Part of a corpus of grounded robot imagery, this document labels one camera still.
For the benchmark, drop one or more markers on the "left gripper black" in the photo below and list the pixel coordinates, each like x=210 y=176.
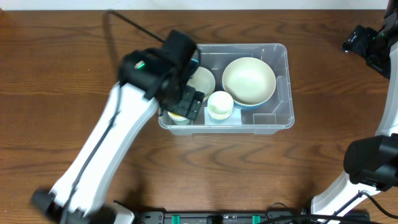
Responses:
x=191 y=98

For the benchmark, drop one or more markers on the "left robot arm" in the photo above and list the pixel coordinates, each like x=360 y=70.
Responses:
x=79 y=195

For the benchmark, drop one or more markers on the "cream white cup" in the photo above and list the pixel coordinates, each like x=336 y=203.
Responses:
x=220 y=103

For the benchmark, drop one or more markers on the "clear plastic storage container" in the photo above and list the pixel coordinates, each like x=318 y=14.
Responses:
x=275 y=115

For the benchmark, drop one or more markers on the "yellow cup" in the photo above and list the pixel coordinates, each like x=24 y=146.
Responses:
x=219 y=116
x=176 y=117

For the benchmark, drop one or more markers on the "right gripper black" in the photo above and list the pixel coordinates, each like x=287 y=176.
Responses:
x=362 y=43

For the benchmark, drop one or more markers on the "green cup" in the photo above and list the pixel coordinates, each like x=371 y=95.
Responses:
x=181 y=121

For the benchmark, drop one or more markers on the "beige large bowl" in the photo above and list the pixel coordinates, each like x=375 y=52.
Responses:
x=249 y=80

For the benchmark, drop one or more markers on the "dark blue bowl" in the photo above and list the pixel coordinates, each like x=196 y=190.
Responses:
x=243 y=106

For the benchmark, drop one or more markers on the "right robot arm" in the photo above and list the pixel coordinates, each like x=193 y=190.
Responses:
x=370 y=164

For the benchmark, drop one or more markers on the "white small bowl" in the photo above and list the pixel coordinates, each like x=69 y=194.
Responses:
x=204 y=81

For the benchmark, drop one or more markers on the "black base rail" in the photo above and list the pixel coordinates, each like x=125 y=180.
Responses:
x=158 y=217

